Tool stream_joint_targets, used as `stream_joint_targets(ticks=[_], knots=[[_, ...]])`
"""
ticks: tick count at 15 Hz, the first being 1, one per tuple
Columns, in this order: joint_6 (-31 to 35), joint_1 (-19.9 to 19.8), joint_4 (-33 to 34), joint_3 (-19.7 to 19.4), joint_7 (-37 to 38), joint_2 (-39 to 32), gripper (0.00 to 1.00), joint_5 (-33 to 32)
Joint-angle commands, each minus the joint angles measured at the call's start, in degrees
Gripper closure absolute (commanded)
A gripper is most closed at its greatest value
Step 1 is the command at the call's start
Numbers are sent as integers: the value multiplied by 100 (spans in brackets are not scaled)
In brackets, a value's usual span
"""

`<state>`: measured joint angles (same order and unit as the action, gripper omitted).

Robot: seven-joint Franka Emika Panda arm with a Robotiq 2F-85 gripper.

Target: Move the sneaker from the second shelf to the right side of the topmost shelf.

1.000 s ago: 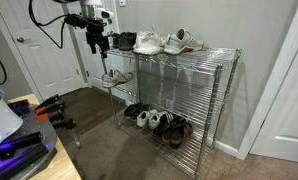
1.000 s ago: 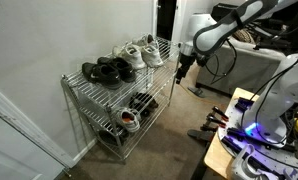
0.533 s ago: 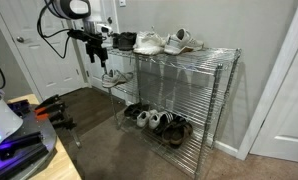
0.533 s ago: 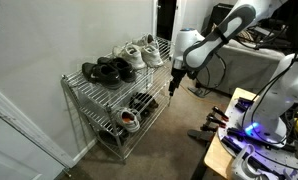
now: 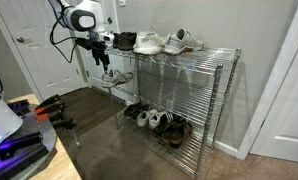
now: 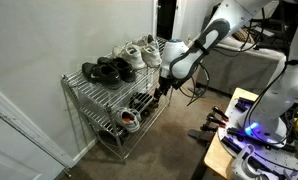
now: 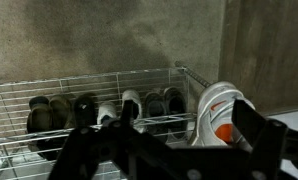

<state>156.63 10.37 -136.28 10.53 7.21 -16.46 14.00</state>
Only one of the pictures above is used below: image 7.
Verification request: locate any white sneaker orange lining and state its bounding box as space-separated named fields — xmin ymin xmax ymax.
xmin=188 ymin=80 xmax=257 ymax=153

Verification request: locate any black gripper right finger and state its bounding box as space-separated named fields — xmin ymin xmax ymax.
xmin=232 ymin=98 xmax=298 ymax=180

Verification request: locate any brown sandal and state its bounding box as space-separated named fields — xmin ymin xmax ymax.
xmin=48 ymin=94 xmax=74 ymax=130
xmin=26 ymin=95 xmax=54 ymax=135

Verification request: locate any chrome wire shoe rack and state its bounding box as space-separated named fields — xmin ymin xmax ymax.
xmin=0 ymin=60 xmax=213 ymax=180

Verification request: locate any black striped slide sandal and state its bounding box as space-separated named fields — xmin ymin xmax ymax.
xmin=72 ymin=93 xmax=99 ymax=128

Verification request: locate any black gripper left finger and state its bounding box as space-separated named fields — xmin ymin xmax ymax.
xmin=48 ymin=99 xmax=195 ymax=180

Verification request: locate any small white sneaker blue insole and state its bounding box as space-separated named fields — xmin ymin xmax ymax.
xmin=96 ymin=101 xmax=119 ymax=127
xmin=121 ymin=88 xmax=144 ymax=134

